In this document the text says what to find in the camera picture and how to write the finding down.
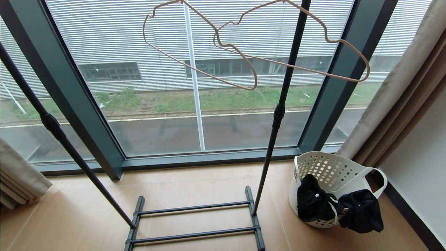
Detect pink clothes hanger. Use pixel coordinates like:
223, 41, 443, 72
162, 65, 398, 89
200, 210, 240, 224
213, 0, 371, 83
143, 0, 259, 91

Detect black shorts with white cords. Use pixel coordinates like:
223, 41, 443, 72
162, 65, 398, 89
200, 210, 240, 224
297, 174, 346, 224

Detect white laundry basket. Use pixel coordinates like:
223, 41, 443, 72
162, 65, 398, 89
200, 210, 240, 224
288, 151, 388, 229

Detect black clothes rack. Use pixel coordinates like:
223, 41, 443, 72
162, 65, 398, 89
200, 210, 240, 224
0, 0, 312, 251

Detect window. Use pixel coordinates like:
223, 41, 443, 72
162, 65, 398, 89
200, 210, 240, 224
0, 0, 432, 181

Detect black garment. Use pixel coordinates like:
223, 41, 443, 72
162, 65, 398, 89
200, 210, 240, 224
337, 189, 384, 234

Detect beige curtain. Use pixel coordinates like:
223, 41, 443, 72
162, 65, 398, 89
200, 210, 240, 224
0, 137, 53, 210
336, 0, 446, 168

